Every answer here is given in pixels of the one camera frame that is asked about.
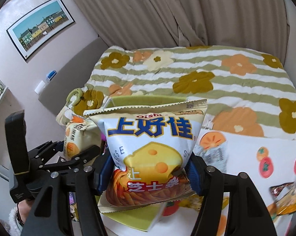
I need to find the green cardboard storage box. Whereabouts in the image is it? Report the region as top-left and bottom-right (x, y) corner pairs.
(92, 104), (192, 231)

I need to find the grey headboard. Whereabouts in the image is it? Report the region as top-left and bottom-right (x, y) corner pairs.
(38, 37), (108, 116)

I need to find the blue white bottle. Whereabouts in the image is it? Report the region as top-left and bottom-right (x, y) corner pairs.
(35, 70), (57, 95)

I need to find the framed houses picture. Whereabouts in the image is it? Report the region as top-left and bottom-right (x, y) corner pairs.
(7, 0), (75, 61)

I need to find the floral striped quilt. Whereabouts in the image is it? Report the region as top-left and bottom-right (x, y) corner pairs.
(56, 46), (296, 140)

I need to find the white persimmon print cloth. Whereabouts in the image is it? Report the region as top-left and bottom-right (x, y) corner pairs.
(98, 127), (296, 236)

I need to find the cheese sticks snack bag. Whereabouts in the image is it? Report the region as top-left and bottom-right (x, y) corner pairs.
(87, 100), (207, 213)

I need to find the chiffon cake packet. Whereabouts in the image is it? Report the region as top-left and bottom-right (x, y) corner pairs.
(64, 120), (101, 160)

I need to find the silver grey snack packet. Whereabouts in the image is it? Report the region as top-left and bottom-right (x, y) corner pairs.
(193, 142), (229, 173)

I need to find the beige curtain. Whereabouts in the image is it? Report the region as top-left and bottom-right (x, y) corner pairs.
(74, 0), (290, 61)

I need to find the orange yellow snack packet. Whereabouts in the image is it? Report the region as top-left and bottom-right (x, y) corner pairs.
(269, 182), (296, 216)

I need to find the left hand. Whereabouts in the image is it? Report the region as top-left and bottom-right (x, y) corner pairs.
(17, 199), (34, 224)

